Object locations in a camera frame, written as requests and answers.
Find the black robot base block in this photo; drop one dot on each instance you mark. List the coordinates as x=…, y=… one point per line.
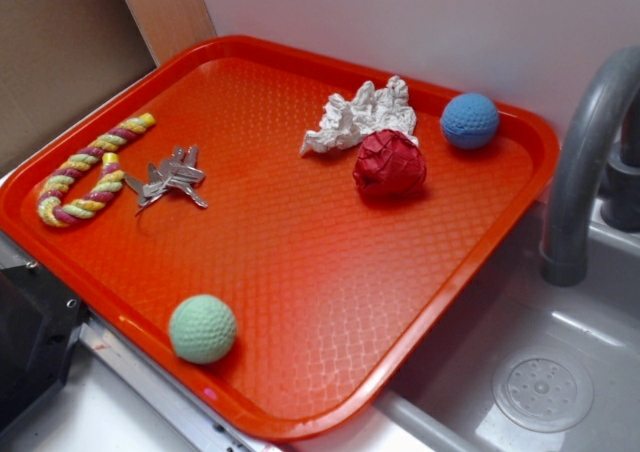
x=41, y=318

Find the crumpled white paper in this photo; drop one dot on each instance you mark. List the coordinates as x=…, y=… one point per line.
x=346, y=123

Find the orange plastic tray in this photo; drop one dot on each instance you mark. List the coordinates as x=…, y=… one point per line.
x=331, y=291

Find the crumpled red paper ball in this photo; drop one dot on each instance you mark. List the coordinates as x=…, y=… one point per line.
x=389, y=163

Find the silver metal clip pile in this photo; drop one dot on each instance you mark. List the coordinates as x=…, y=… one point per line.
x=177, y=172

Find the green foam golf ball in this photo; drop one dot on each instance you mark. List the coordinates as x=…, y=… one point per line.
x=202, y=329

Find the blue foam golf ball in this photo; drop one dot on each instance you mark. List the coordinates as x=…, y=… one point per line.
x=469, y=121

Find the grey toy faucet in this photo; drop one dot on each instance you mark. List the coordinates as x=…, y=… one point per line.
x=600, y=150

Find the grey toy sink basin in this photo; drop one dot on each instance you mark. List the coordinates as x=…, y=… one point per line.
x=517, y=364

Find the light wooden board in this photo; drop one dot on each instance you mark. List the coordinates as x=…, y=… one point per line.
x=169, y=27

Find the brown cardboard panel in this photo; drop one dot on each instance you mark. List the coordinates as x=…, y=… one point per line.
x=60, y=60

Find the multicolour twisted rope toy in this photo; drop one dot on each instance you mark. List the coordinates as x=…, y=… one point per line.
x=51, y=208

